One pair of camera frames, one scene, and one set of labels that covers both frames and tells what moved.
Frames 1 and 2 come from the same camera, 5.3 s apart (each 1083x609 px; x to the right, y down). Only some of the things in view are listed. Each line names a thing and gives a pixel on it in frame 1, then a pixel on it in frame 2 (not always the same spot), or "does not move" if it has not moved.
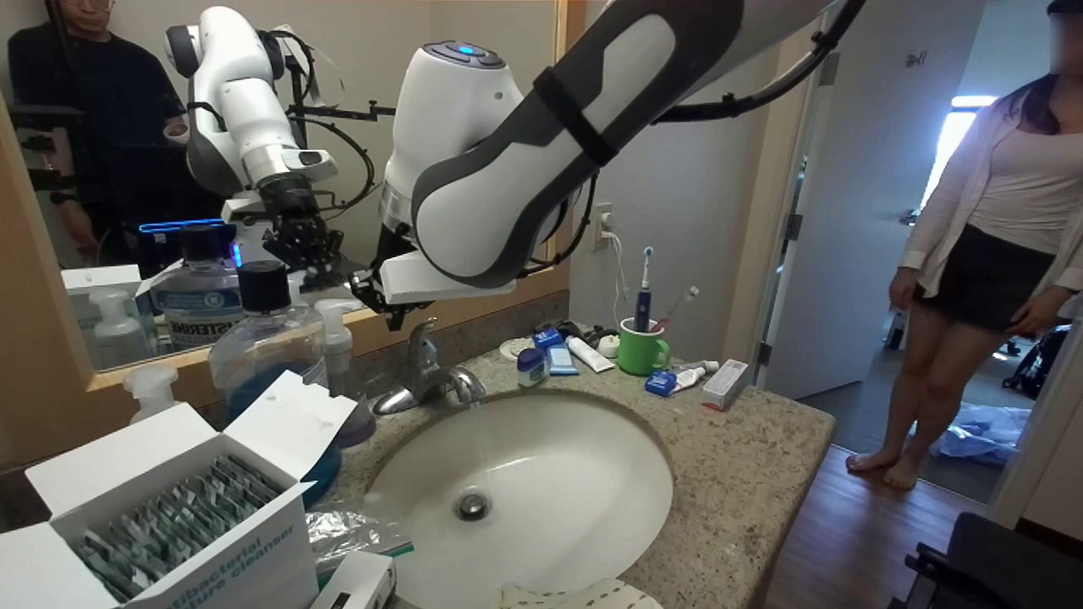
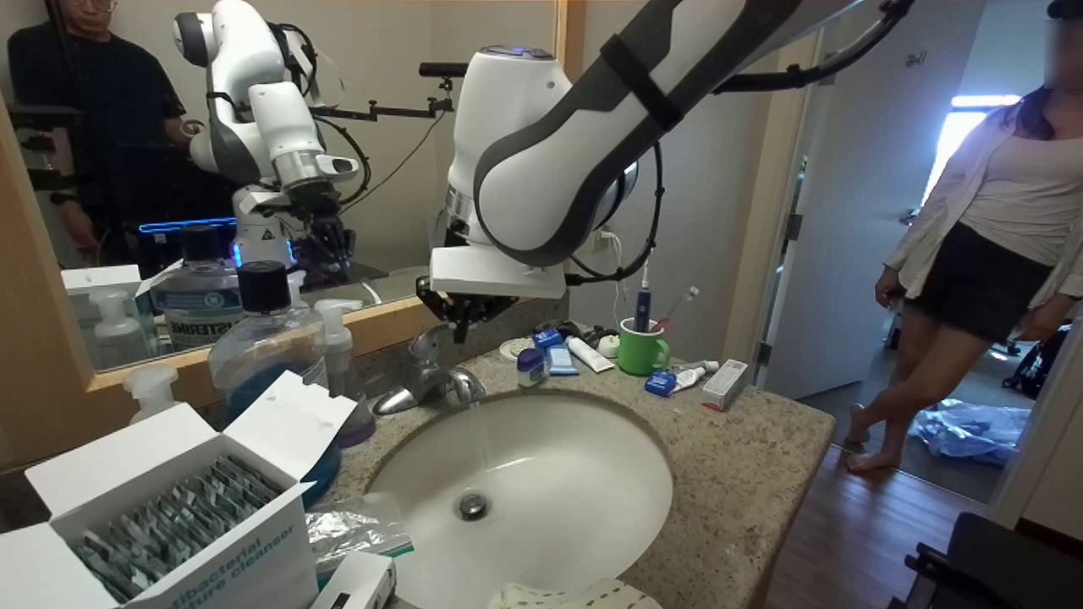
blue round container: [534, 369] does not move
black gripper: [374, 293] to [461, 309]
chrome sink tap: [429, 379] does not move
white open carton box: [180, 515] does not move
